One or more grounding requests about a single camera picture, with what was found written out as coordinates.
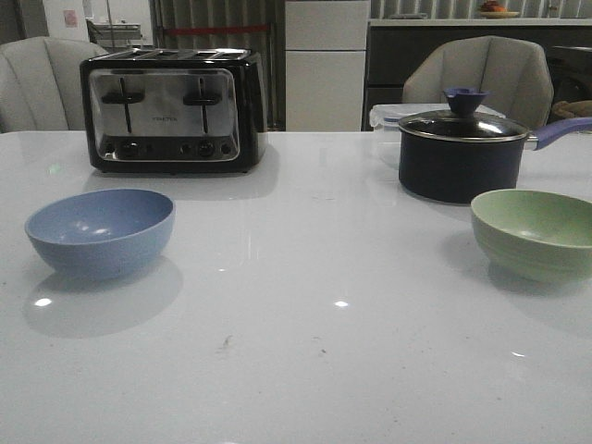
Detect fruit plate on counter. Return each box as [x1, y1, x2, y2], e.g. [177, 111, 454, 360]
[477, 0, 520, 19]

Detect clear plastic food container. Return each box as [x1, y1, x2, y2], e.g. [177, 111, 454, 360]
[368, 103, 506, 168]

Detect grey chair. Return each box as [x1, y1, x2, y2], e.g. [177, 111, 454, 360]
[402, 35, 554, 129]
[1, 37, 106, 133]

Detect green bowl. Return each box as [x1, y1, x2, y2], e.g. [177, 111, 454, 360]
[471, 189, 591, 283]

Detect dark kitchen counter cabinet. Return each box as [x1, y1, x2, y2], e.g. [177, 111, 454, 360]
[363, 18, 591, 130]

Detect blue bowl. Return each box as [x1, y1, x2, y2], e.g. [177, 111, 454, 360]
[24, 189, 176, 280]

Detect grey chair left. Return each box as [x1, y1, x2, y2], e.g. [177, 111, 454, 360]
[1, 37, 106, 133]

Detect black and chrome toaster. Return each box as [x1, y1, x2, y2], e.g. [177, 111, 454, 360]
[80, 48, 267, 173]

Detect glass pot lid blue knob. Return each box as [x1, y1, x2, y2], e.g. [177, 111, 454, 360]
[399, 87, 528, 142]

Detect white refrigerator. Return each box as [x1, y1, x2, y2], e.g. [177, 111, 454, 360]
[285, 1, 371, 131]

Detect grey chair right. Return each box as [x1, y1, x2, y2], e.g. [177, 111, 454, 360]
[402, 35, 554, 129]

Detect dark blue saucepan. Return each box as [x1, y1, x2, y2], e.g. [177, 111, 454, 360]
[399, 117, 591, 204]

